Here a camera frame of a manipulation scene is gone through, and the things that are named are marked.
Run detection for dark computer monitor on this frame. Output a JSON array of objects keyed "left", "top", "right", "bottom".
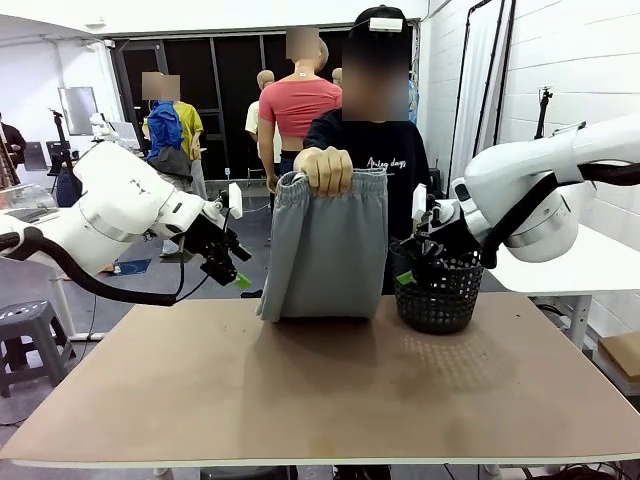
[{"left": 22, "top": 141, "right": 49, "bottom": 172}]

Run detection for person in black t-shirt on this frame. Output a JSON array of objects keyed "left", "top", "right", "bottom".
[{"left": 302, "top": 4, "right": 431, "bottom": 296}]

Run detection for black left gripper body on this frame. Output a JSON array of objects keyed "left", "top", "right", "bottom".
[{"left": 183, "top": 214, "right": 236, "bottom": 269}]

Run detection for curved black stand pole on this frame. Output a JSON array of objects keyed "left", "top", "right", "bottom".
[{"left": 457, "top": 0, "right": 494, "bottom": 176}]

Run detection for mannequin with yellow shirt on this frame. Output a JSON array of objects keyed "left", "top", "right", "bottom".
[{"left": 172, "top": 74, "right": 209, "bottom": 201}]

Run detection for mannequin torso with dark jeans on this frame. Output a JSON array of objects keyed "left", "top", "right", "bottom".
[{"left": 55, "top": 167, "right": 84, "bottom": 209}]

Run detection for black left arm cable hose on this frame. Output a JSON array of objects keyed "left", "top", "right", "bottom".
[{"left": 0, "top": 227, "right": 176, "bottom": 307}]

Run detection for brown cardboard box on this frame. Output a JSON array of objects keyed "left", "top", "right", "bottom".
[{"left": 597, "top": 332, "right": 640, "bottom": 384}]

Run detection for bystander in dark clothes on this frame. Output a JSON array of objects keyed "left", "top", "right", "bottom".
[{"left": 0, "top": 112, "right": 27, "bottom": 171}]

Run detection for black perforated plastic basket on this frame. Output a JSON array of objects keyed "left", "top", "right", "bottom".
[{"left": 388, "top": 238, "right": 485, "bottom": 335}]

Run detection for black tripod with camera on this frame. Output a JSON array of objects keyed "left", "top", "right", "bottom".
[{"left": 48, "top": 108, "right": 76, "bottom": 174}]

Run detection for black cap with white patch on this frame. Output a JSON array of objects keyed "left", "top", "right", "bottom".
[{"left": 349, "top": 4, "right": 406, "bottom": 36}]

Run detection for straight black stand pole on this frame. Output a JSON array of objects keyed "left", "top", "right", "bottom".
[{"left": 487, "top": 0, "right": 517, "bottom": 149}]

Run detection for grey plastic stool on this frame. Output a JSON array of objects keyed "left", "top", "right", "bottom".
[{"left": 0, "top": 299, "right": 77, "bottom": 399}]

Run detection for grey wall whiteboard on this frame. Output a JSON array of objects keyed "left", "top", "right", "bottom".
[{"left": 57, "top": 87, "right": 100, "bottom": 136}]

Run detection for grey training pants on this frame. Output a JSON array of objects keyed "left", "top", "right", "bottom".
[{"left": 256, "top": 168, "right": 390, "bottom": 324}]

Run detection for person's right hand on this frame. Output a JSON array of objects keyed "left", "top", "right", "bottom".
[{"left": 293, "top": 147, "right": 355, "bottom": 197}]

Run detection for white hanging curtain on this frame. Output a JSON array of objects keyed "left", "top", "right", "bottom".
[{"left": 449, "top": 14, "right": 501, "bottom": 181}]

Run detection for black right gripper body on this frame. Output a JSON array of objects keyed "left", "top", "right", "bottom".
[{"left": 424, "top": 219, "right": 481, "bottom": 251}]

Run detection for mannequin with cream shirt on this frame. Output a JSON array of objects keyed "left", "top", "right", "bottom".
[{"left": 244, "top": 69, "right": 284, "bottom": 194}]

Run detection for black tripod by brick wall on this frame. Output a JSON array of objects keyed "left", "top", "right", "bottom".
[{"left": 533, "top": 87, "right": 555, "bottom": 140}]

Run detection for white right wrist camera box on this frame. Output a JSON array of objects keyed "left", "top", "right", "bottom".
[{"left": 412, "top": 183, "right": 427, "bottom": 224}]

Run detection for clear plastic box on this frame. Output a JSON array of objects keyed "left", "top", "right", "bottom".
[{"left": 0, "top": 187, "right": 56, "bottom": 224}]

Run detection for mannequin with red top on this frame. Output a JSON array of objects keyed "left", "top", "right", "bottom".
[{"left": 257, "top": 27, "right": 344, "bottom": 241}]

